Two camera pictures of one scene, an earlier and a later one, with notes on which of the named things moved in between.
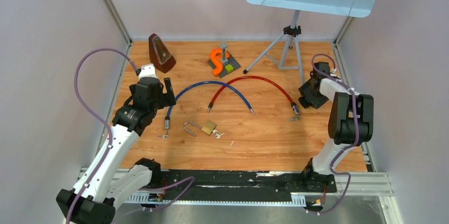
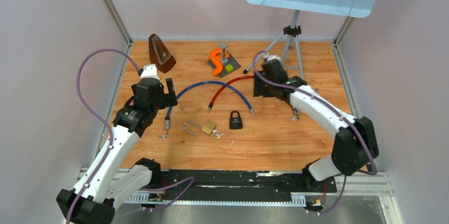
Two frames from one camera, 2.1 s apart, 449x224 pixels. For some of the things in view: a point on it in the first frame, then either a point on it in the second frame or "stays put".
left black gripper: (166, 98) stays put
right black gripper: (315, 101) → (259, 89)
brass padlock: (208, 127) stays put
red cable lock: (294, 104) stays put
